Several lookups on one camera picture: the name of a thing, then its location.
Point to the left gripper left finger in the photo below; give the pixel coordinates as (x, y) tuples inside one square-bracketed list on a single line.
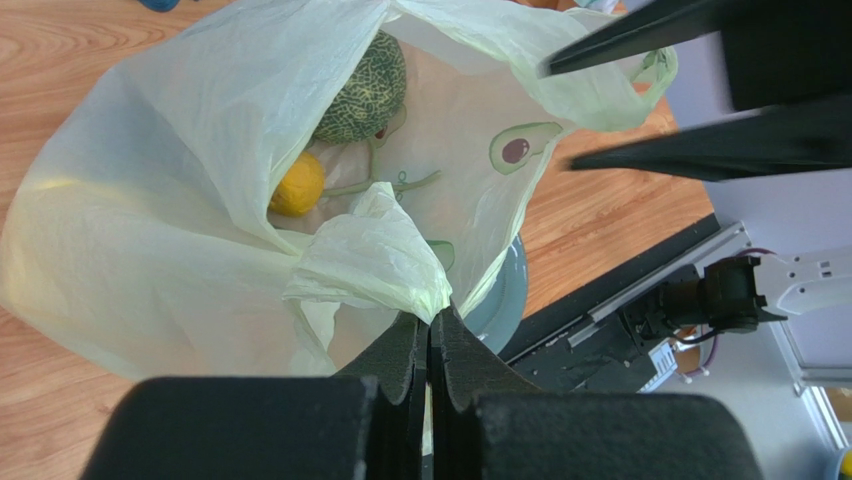
[(393, 371)]

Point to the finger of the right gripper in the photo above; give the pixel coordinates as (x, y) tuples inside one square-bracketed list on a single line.
[(656, 25), (807, 137)]

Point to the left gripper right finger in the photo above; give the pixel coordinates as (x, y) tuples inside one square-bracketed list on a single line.
[(471, 389)]

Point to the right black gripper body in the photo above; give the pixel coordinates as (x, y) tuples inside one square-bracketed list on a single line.
[(783, 52)]

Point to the grey round plate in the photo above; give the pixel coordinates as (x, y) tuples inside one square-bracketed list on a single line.
[(496, 319)]

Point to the fake netted melon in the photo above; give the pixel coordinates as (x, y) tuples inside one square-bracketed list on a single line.
[(372, 95)]

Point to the translucent pale green plastic bag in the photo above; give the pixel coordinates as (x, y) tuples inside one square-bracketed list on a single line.
[(141, 238)]

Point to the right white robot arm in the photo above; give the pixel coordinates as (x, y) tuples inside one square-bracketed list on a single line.
[(738, 293)]

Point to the fake yellow lemon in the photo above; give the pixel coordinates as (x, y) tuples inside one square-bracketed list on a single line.
[(300, 189)]

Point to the blue crumpled cloth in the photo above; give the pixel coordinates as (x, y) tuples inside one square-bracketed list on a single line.
[(160, 6)]

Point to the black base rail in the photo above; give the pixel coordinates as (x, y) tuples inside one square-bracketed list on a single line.
[(588, 340)]

